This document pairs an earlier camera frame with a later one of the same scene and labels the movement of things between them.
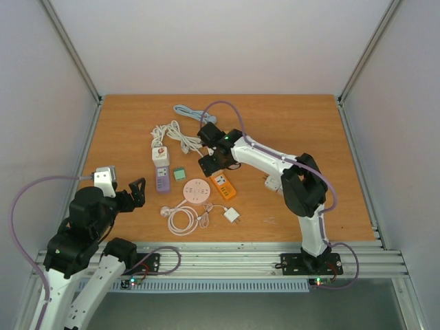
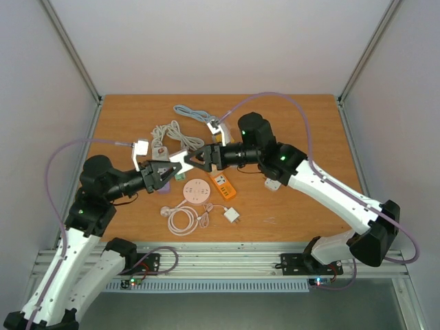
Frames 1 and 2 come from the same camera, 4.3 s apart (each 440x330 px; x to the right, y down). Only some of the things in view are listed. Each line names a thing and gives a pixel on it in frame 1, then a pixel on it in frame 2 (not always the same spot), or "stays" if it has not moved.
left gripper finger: x=137 y=194 -> x=165 y=169
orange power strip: x=224 y=185 stays
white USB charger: x=231 y=214 stays
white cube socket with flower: x=160 y=156 stays
